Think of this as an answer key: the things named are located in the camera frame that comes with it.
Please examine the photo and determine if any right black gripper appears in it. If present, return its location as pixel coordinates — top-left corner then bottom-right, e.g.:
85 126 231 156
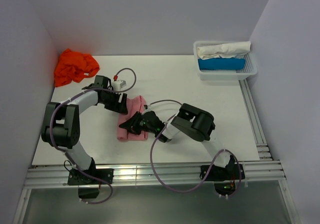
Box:
119 111 157 135

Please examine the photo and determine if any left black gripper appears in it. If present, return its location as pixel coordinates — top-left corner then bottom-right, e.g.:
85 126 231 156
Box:
100 89 128 114

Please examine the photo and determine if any pink t shirt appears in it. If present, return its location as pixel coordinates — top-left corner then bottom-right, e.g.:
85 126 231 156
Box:
116 95 148 142

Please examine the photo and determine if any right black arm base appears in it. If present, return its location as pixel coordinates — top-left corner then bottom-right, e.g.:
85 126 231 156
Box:
205 160 246 196

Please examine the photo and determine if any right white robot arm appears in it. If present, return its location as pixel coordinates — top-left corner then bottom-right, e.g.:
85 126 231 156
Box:
118 103 236 179

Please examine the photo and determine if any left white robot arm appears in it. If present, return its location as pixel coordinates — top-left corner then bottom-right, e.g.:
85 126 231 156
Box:
41 75 128 184

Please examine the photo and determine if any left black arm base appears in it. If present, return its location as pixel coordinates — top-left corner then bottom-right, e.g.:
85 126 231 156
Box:
63 158 114 203

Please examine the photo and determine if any orange t shirt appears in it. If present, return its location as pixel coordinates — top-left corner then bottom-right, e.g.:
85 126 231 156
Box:
53 48 100 88

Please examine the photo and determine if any rolled blue t shirt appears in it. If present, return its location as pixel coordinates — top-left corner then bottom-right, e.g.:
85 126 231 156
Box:
197 57 246 71

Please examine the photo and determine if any rolled white t shirt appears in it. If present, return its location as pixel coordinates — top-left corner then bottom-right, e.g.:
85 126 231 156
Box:
195 41 251 60

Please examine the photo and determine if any white plastic basket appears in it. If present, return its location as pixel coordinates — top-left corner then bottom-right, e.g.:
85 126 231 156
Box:
193 41 258 81

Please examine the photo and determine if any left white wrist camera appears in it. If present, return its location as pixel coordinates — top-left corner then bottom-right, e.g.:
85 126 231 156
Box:
111 75 127 91

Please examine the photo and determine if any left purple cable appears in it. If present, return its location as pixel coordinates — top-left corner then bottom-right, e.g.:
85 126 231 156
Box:
49 67 137 205

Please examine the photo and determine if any aluminium rail frame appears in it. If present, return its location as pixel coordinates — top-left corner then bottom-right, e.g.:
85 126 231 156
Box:
12 78 301 224

